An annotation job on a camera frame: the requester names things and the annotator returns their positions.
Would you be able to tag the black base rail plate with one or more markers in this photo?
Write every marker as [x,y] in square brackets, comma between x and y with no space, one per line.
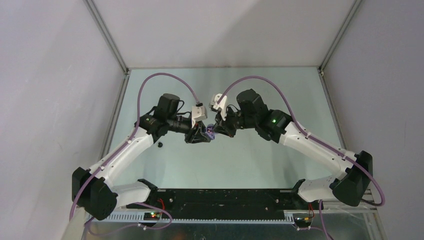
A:
[228,204]

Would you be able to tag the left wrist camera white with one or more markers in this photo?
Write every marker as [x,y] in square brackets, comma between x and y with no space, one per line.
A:
[198,113]

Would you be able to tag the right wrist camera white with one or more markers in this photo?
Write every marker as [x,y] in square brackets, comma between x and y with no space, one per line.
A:
[219,105]

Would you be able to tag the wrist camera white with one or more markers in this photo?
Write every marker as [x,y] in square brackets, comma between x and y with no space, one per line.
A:
[198,113]
[219,105]

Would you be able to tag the right controller board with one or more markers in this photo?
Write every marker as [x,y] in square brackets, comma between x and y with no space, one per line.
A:
[303,223]

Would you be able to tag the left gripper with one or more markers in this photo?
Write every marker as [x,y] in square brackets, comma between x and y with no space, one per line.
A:
[197,134]

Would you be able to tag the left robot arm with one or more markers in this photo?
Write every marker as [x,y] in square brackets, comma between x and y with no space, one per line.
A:
[96,190]

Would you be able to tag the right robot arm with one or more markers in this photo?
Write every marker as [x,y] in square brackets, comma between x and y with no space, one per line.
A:
[347,182]

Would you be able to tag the lavender earbud charging case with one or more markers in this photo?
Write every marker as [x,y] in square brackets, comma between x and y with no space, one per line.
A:
[208,129]

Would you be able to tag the left controller board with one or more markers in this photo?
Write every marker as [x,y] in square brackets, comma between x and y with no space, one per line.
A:
[152,216]

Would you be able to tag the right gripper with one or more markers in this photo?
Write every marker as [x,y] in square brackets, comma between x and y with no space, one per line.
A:
[223,127]

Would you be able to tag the controller board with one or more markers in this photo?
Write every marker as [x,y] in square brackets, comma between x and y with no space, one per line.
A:
[303,223]
[152,216]

